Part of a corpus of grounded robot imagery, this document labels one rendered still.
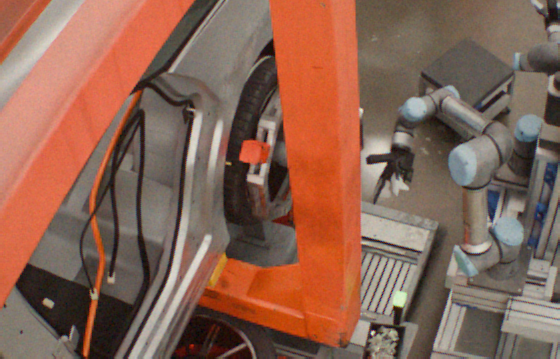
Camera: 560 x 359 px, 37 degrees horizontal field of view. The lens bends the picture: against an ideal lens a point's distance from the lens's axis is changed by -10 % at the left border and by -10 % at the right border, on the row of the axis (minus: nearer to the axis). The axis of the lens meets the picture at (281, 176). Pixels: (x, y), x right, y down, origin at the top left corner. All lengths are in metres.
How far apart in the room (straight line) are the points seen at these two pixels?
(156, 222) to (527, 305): 1.37
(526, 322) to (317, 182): 1.08
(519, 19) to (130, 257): 3.03
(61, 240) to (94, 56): 2.31
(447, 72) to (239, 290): 1.73
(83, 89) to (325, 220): 1.62
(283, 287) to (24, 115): 2.15
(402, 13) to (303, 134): 2.99
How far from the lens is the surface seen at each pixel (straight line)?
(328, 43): 2.16
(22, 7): 0.91
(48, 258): 3.49
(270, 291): 3.26
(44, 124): 1.15
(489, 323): 3.83
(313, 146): 2.46
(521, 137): 3.38
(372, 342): 3.36
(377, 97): 4.86
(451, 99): 3.06
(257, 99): 3.28
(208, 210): 3.16
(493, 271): 3.20
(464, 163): 2.72
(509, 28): 5.36
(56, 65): 1.23
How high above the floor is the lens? 3.54
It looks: 51 degrees down
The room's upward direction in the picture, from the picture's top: 7 degrees counter-clockwise
